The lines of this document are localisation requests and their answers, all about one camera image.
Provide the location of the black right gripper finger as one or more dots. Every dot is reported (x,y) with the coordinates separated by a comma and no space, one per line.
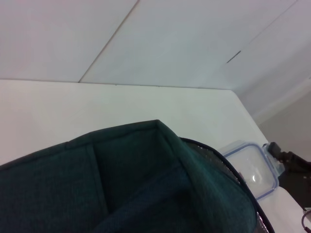
(275,150)

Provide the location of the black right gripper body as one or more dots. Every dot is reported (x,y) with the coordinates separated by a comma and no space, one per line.
(298,184)

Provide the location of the clear plastic food container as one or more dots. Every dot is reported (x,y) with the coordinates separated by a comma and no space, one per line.
(252,165)

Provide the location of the dark teal insulated lunch bag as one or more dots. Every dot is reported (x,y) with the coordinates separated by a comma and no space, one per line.
(121,182)

